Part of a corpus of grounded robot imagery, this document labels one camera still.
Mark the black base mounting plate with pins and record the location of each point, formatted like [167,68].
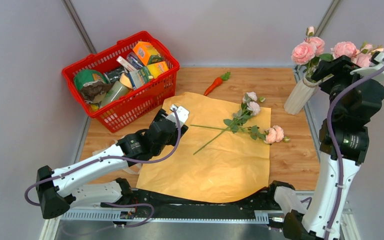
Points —
[166,206]

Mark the green scrub sponge box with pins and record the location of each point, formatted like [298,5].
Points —
[140,77]

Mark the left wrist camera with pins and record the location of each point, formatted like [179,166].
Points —
[178,116]

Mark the green round package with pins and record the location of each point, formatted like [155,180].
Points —
[87,77]

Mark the orange toy carrot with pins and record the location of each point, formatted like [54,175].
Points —
[217,82]

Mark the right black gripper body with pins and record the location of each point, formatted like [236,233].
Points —
[341,69]

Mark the aluminium rail frame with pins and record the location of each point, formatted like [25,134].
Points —
[143,213]

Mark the dark snack packet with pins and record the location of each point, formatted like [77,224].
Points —
[115,74]

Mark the white ribbed ceramic vase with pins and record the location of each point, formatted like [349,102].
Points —
[300,95]

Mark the white red small box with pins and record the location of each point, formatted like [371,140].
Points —
[123,62]

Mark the orange wrapping paper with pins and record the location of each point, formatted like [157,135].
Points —
[210,164]

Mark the pale pink rose stem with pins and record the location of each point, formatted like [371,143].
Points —
[249,108]

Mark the orange green box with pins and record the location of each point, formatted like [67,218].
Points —
[147,53]

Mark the cream ribbon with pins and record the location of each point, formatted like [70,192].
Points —
[130,167]

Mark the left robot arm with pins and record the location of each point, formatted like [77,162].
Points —
[56,191]

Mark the red plastic shopping basket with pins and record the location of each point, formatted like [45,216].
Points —
[118,114]

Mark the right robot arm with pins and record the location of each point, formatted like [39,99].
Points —
[355,95]

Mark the yellow sponge pack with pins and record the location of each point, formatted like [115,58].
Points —
[158,68]

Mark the brown crumpled bag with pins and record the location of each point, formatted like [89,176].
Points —
[95,92]

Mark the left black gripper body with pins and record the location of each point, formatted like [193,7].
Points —
[174,140]

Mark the green cylinder bottle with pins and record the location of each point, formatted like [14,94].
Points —
[117,91]

